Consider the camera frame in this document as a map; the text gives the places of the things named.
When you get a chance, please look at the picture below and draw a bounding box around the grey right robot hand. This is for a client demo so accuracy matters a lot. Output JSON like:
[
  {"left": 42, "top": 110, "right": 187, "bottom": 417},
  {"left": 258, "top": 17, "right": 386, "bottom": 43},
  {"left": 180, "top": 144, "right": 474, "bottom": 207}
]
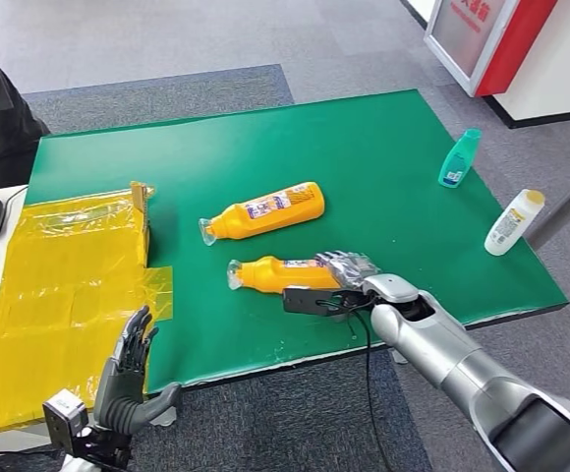
[{"left": 314, "top": 250, "right": 382, "bottom": 292}]

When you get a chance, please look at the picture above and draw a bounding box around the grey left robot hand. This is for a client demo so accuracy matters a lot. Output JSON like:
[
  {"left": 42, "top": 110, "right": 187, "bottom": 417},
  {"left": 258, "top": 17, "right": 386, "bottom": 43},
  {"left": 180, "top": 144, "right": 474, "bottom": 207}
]
[{"left": 93, "top": 306, "right": 184, "bottom": 437}]

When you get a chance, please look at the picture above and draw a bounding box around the orange bottle with clear cap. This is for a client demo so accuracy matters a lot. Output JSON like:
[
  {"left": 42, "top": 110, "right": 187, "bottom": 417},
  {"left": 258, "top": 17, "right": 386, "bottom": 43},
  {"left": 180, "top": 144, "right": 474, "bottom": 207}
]
[
  {"left": 227, "top": 254, "right": 343, "bottom": 296},
  {"left": 198, "top": 181, "right": 327, "bottom": 248}
]

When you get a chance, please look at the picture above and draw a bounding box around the teal plastic bottle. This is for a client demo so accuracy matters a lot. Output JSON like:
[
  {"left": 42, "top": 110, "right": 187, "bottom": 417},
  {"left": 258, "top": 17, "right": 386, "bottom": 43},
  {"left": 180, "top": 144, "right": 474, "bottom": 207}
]
[{"left": 437, "top": 128, "right": 483, "bottom": 190}]

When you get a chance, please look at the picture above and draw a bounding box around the white bottle with yellow cap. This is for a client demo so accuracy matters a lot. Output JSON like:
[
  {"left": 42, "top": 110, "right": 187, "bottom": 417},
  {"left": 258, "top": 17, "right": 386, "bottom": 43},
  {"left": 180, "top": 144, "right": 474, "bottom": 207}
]
[{"left": 484, "top": 189, "right": 546, "bottom": 258}]

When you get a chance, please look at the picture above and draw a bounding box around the green table cover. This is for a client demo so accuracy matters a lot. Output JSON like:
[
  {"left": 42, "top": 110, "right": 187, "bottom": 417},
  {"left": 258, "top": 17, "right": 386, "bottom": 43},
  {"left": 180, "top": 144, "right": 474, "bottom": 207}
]
[{"left": 23, "top": 88, "right": 570, "bottom": 395}]

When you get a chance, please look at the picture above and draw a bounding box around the yellow taped cardboard box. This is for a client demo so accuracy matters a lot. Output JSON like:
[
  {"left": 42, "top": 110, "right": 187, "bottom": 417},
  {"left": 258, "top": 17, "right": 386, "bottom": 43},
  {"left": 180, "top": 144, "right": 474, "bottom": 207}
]
[{"left": 0, "top": 181, "right": 174, "bottom": 439}]

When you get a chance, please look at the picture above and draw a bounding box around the red and white display stand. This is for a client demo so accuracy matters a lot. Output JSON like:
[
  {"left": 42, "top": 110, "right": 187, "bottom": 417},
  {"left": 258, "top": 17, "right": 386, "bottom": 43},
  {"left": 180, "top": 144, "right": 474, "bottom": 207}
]
[{"left": 423, "top": 0, "right": 559, "bottom": 98}]

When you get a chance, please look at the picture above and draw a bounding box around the grey metal pole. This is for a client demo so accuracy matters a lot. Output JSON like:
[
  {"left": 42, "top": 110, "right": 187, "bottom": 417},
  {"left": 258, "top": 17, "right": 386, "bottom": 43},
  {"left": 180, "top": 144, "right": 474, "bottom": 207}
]
[{"left": 525, "top": 161, "right": 570, "bottom": 252}]

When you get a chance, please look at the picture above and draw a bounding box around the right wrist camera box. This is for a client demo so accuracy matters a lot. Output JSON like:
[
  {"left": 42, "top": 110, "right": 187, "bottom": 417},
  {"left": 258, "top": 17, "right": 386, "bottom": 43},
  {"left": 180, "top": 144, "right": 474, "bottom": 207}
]
[{"left": 282, "top": 285, "right": 372, "bottom": 320}]

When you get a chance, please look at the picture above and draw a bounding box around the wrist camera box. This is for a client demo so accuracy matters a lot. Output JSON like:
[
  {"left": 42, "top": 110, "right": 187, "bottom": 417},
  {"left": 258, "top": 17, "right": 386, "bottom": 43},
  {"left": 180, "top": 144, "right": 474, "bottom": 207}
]
[
  {"left": 42, "top": 388, "right": 91, "bottom": 455},
  {"left": 282, "top": 285, "right": 372, "bottom": 320}
]

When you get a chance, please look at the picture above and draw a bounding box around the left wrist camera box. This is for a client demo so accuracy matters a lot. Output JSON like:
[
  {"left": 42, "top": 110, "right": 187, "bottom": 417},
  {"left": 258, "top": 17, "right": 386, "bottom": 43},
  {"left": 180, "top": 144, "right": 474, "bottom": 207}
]
[{"left": 42, "top": 388, "right": 91, "bottom": 455}]

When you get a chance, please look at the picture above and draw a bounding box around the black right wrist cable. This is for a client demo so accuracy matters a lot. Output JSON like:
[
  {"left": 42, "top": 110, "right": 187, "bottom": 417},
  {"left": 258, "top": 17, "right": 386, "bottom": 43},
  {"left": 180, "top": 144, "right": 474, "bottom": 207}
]
[{"left": 346, "top": 306, "right": 390, "bottom": 472}]

